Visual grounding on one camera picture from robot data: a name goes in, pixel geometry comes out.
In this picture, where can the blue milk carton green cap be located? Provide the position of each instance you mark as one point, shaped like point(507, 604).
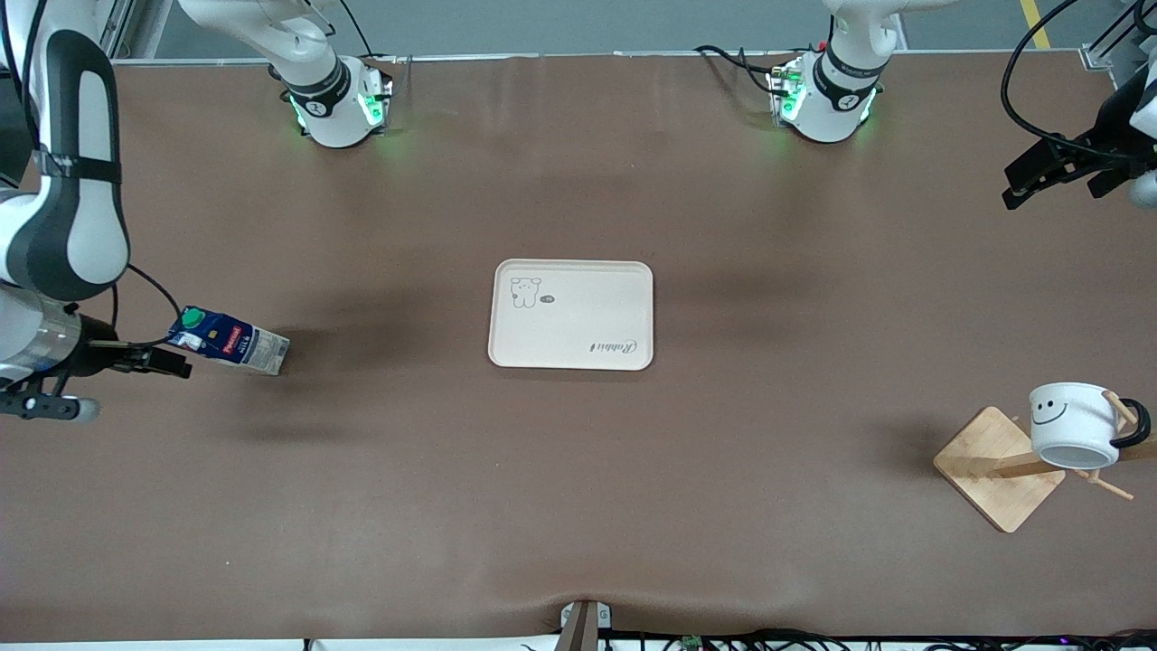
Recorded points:
point(230, 342)

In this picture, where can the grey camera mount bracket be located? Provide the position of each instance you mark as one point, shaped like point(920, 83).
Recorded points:
point(583, 626)

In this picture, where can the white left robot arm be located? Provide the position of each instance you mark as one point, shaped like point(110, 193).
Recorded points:
point(827, 108)

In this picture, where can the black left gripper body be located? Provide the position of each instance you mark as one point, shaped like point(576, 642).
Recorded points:
point(1108, 145)

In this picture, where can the aluminium frame profile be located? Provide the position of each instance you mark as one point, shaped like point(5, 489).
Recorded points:
point(1107, 41)
point(117, 32)

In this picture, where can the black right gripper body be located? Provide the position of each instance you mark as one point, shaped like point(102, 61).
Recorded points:
point(90, 355)

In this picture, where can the beige plastic tray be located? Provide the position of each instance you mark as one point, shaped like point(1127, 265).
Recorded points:
point(578, 316)

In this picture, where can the wooden cup rack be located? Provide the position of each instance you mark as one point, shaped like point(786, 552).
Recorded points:
point(990, 479)

